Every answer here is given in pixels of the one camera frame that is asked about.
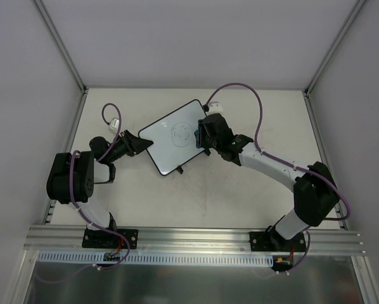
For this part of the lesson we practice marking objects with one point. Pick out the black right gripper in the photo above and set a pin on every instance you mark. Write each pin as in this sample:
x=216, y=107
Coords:
x=203, y=133

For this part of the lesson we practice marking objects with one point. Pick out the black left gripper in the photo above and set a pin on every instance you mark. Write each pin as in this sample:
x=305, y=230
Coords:
x=129, y=143

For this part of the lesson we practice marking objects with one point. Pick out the blue bone-shaped eraser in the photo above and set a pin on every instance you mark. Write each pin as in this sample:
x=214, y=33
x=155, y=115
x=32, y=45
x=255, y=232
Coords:
x=197, y=138

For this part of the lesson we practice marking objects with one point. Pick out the white whiteboard black frame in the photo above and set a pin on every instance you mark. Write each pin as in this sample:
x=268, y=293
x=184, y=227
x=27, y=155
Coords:
x=173, y=137

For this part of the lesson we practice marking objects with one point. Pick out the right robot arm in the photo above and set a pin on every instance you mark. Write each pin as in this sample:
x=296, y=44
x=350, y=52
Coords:
x=313, y=188

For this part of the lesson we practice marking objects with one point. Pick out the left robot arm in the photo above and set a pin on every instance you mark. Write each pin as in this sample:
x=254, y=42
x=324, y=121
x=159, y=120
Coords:
x=73, y=176

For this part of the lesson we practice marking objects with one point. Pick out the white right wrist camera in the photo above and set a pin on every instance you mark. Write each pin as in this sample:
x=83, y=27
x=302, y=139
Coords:
x=214, y=107

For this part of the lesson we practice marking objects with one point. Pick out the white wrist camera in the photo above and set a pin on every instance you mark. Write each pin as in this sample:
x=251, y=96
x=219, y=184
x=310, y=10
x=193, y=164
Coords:
x=114, y=124
x=214, y=107

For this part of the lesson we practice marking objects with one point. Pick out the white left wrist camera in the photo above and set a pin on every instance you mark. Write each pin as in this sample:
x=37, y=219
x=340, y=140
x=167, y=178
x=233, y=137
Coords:
x=114, y=124

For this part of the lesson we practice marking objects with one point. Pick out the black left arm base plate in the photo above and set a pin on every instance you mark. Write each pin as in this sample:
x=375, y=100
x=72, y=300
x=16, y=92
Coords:
x=103, y=240

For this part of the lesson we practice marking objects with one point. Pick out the left aluminium frame post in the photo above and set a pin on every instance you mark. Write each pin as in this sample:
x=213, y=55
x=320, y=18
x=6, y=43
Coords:
x=59, y=43

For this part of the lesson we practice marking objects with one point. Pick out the aluminium frame post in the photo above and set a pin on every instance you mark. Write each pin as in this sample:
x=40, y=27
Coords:
x=335, y=44
x=59, y=43

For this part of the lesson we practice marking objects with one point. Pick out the white slotted cable duct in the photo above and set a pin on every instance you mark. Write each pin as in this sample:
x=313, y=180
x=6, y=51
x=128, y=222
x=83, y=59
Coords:
x=135, y=258

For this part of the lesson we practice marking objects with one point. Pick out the aluminium mounting rail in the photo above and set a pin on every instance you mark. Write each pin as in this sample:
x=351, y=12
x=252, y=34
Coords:
x=194, y=240

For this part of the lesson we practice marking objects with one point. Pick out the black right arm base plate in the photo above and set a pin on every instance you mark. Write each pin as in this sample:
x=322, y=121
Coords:
x=271, y=241

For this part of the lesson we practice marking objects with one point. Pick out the right aluminium frame post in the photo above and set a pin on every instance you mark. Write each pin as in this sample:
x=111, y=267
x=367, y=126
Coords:
x=335, y=44

